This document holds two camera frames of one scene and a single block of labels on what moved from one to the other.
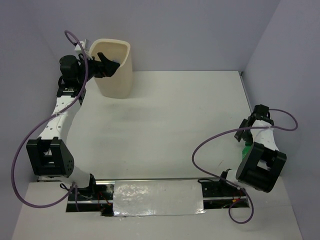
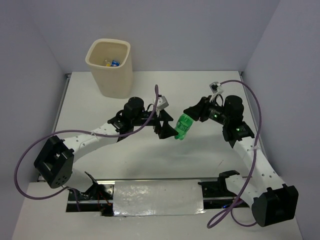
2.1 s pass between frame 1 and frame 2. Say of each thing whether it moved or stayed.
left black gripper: moved
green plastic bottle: moved
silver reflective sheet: stayed
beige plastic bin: stayed
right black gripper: moved
